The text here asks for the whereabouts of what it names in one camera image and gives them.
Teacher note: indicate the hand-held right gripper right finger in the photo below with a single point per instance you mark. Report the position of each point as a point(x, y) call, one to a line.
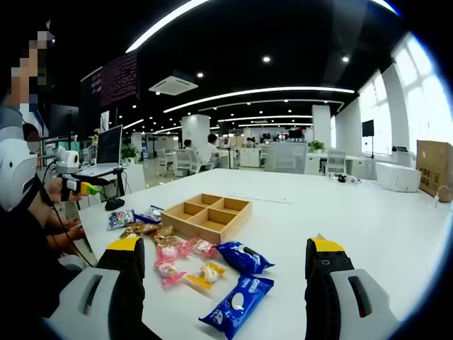
point(325, 290)

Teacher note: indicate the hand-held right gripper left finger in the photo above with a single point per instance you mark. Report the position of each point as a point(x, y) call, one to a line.
point(124, 283)

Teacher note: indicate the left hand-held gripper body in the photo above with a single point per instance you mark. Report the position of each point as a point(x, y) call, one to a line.
point(67, 161)

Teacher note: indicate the pink marshmallow packet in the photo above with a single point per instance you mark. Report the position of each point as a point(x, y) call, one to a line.
point(169, 272)
point(200, 246)
point(167, 253)

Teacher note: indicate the colourful QQ candy packet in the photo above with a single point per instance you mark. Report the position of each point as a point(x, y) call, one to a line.
point(120, 219)

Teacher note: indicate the yellow marshmallow packet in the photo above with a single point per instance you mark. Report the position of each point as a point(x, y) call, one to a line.
point(207, 274)

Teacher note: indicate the blue Oreo cookie pack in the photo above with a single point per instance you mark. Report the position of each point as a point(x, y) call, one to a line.
point(237, 304)
point(244, 256)

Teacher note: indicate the wooden divided container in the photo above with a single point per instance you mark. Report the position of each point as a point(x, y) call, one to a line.
point(212, 232)

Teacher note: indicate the person's left hand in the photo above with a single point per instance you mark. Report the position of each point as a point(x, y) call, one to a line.
point(54, 191)

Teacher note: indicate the black laptop stand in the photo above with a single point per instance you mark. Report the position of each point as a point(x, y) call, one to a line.
point(119, 182)

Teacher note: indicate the silver laptop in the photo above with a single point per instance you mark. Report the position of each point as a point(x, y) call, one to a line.
point(109, 145)

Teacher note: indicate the black desktop monitor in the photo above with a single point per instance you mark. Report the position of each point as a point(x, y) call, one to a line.
point(63, 120)

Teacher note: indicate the potted green plant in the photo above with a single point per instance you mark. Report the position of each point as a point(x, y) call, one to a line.
point(130, 153)
point(317, 146)

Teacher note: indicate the white table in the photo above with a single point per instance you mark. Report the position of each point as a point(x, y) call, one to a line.
point(318, 219)

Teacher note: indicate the white office chair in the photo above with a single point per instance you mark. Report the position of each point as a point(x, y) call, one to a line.
point(163, 159)
point(185, 161)
point(335, 161)

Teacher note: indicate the large dark hanging display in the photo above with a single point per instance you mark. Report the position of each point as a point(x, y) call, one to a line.
point(118, 78)

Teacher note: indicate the person's black shirt torso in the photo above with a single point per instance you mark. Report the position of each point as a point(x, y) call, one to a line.
point(21, 265)

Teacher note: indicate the small black device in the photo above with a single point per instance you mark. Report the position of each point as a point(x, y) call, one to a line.
point(342, 178)

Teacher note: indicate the ceiling air conditioner unit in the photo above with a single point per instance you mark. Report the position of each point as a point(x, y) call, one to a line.
point(173, 85)

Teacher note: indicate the translucent desk partition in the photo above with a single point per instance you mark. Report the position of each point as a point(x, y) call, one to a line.
point(288, 157)

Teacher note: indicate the white printer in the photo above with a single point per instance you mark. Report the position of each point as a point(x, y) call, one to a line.
point(401, 150)

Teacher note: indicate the brown cardboard box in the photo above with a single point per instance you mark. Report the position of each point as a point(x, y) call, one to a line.
point(435, 166)

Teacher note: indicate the black television on stand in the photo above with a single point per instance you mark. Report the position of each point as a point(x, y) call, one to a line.
point(368, 127)

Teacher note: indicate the narrow window with blinds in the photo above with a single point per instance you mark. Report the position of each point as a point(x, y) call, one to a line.
point(375, 113)

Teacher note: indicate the curved ceiling light strip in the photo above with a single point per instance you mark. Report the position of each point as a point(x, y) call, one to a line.
point(258, 91)

